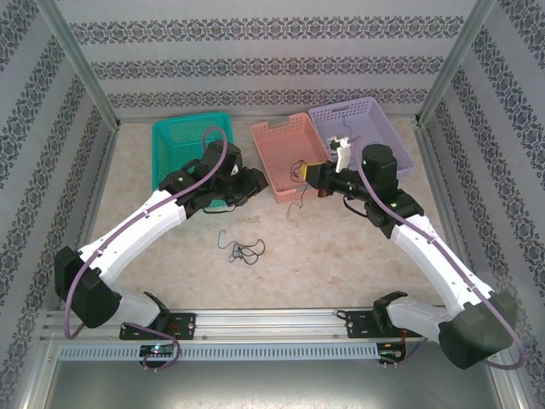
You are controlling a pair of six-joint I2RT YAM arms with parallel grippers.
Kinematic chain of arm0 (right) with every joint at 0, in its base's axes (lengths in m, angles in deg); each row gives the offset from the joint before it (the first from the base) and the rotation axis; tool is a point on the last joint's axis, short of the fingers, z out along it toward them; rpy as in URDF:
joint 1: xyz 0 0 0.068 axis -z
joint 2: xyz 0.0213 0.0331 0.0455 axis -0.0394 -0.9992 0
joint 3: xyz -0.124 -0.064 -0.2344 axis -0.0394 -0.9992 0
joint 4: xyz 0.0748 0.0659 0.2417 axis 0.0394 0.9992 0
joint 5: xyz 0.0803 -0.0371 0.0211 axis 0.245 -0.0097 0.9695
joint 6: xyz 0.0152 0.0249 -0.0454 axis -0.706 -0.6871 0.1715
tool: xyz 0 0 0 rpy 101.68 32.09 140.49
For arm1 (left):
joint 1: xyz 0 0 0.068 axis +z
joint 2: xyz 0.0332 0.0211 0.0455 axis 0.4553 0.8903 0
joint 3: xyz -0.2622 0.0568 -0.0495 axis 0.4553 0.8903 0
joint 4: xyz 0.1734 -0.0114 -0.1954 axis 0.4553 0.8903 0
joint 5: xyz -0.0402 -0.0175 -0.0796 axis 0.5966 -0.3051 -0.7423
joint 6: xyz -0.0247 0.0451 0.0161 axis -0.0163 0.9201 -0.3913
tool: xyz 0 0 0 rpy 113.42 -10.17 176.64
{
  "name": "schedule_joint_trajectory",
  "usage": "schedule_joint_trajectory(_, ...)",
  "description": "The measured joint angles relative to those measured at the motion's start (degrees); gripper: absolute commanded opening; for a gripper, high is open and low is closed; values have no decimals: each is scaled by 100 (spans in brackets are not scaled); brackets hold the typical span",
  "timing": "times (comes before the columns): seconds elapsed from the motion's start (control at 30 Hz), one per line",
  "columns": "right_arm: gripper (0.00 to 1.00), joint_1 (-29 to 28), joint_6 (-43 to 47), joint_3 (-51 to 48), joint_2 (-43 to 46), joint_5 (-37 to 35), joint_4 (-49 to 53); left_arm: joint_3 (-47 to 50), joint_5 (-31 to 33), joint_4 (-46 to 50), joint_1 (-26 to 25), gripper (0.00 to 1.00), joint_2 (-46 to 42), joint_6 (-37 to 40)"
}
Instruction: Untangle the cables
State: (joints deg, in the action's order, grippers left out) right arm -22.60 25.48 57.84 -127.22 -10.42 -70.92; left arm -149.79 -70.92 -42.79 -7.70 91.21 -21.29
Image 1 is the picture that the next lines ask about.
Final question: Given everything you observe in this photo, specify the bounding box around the thin black wire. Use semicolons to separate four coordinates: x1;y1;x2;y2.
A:
228;239;266;266

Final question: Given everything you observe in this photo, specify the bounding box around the teal plastic basket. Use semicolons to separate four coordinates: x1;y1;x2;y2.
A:
152;111;234;212

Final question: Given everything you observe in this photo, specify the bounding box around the pink plastic basket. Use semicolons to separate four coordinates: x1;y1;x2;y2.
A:
250;112;340;205

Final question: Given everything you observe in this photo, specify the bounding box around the purple plastic basket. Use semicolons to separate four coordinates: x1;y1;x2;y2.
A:
307;96;416;187

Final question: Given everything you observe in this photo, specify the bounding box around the left controller board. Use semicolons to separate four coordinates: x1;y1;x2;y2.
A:
139;343;176;358

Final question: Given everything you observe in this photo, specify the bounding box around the controller board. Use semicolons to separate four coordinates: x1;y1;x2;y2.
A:
377;342;408;364
139;343;176;358

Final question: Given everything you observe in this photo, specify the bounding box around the right controller board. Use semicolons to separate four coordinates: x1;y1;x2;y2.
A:
377;342;408;364

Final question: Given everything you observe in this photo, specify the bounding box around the grey metal front panel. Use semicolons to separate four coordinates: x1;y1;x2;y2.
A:
25;338;527;409

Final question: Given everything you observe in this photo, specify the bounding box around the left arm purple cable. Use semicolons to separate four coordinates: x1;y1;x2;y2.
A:
63;125;229;372

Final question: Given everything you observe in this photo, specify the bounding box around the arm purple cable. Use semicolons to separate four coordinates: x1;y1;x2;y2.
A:
63;125;229;372
357;157;527;372

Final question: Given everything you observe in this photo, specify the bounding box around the right aluminium side rail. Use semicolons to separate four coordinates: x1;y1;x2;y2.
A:
415;123;485;307

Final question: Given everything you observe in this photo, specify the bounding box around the aluminium side rail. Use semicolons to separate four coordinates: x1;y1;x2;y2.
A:
415;123;485;307
58;123;123;311

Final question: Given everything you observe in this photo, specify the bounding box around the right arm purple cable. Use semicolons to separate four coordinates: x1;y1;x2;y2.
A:
357;157;527;372

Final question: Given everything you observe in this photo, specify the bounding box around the left aluminium side rail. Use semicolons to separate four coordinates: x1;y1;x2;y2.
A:
58;123;123;311

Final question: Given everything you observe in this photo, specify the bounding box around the right aluminium frame post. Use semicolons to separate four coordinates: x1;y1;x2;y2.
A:
415;0;499;127

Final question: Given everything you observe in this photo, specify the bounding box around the aluminium frame post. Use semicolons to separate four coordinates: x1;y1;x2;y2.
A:
36;0;123;129
415;0;499;127

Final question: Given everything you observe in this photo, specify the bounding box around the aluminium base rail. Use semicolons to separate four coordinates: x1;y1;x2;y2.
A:
41;307;499;342

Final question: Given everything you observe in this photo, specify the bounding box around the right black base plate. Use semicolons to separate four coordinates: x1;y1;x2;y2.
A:
345;309;425;340

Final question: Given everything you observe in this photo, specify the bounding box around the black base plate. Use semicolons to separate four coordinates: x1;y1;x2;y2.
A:
118;313;197;341
345;309;425;340

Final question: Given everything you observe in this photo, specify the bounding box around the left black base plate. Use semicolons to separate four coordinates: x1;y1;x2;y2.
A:
118;313;197;341

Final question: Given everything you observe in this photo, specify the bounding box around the white slotted cable duct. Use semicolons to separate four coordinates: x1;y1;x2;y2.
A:
57;343;380;361

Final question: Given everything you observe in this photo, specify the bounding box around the left aluminium frame post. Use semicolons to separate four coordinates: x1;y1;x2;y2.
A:
36;0;123;129

